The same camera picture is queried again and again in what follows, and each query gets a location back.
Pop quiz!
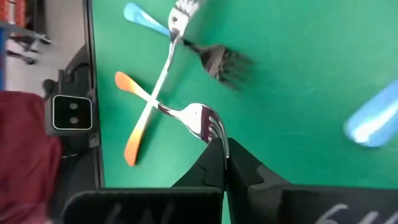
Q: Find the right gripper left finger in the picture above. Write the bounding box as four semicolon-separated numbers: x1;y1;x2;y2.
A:
172;138;225;190

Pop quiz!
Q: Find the black table frame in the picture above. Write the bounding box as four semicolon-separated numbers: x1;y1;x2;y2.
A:
81;0;106;190

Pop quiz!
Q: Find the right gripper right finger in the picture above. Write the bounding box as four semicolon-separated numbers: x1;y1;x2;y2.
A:
226;138;292;224

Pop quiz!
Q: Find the black depth camera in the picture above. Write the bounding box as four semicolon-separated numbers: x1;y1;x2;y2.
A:
44;93;95;137

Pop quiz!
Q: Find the blue-handled black fork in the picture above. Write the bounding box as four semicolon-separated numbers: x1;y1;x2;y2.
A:
123;2;255;91
343;79;398;149

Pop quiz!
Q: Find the green table mat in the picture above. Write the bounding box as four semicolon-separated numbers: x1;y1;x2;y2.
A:
91;0;398;224

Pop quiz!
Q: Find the orange storage box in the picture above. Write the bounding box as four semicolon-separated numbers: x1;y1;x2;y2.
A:
0;0;27;29

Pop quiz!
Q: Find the orange-handled silver fork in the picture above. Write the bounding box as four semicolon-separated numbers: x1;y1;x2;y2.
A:
114;70;231;171
123;0;201;167

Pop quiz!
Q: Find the dark red cloth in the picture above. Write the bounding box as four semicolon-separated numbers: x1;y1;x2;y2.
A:
0;90;63;224

